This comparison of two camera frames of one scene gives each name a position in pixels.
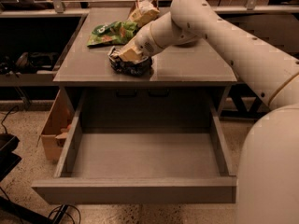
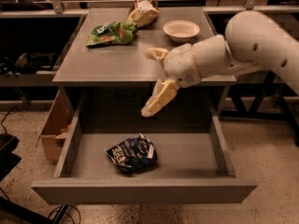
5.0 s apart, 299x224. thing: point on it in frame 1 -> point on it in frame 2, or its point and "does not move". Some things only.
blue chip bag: [125, 67] -> [138, 153]
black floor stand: [12, 213] does not move
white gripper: [144, 41] -> [180, 64]
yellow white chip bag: [147, 9] does not move
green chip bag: [115, 33] does not move
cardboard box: [56, 129] does not move
